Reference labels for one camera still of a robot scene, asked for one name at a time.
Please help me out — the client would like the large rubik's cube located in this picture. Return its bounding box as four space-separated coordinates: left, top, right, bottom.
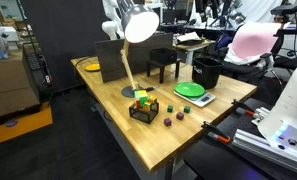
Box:
133 89 149 109

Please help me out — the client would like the small dark wooden stool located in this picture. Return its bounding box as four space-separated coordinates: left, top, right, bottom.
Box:
146 58 182 84

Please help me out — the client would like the small black box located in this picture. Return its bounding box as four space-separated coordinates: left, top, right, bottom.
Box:
149 47 178 65

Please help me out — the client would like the green plate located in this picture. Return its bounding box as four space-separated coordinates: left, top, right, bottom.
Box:
174 81 206 98

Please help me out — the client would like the dark wooden board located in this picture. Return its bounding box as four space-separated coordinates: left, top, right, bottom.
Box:
94 32 174 84

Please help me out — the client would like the white kitchen scale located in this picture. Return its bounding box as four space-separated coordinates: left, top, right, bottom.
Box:
173 89 217 108

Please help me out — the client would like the black plastic bin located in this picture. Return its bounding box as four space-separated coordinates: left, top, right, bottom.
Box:
191 57 224 90

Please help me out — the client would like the yellow disc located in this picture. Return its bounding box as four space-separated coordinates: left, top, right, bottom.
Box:
84 63 101 73

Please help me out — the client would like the background wooden desk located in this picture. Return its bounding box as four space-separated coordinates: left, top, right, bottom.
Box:
173 31 218 65

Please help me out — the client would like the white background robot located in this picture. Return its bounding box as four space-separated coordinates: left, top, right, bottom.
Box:
101 0 126 41

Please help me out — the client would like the background black monitor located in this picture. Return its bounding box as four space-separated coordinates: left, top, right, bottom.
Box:
162 9 190 25

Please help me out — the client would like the black office chair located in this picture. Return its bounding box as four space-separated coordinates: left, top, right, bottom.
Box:
220 31 286 83

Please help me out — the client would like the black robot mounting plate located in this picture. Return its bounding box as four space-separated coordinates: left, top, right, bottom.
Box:
183 98 297 180

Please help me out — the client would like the black case with buttons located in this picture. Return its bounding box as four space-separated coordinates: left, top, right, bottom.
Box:
22 42 54 102

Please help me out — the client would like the pink cloth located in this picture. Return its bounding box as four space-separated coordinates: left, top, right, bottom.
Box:
228 21 282 61

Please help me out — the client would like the orange floor board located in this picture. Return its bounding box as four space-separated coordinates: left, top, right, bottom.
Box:
0 105 54 148

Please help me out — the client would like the brown cardboard box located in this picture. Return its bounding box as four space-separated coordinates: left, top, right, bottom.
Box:
0 49 42 121

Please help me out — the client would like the black wire basket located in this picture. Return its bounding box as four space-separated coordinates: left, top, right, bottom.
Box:
128 101 160 125

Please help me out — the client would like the grey table frame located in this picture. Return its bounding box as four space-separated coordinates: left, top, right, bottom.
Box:
93 99 176 180

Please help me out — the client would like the orange-handled black clamp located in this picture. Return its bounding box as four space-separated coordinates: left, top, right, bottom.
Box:
231 98 257 117
201 120 232 145

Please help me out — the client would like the aluminium bracket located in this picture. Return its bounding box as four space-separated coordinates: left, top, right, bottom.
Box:
251 106 272 126

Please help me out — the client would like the aluminium extrusion rail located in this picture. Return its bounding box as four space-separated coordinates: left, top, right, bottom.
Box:
232 128 297 176

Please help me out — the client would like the black camera on stand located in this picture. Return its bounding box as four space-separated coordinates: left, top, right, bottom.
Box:
270 3 297 16

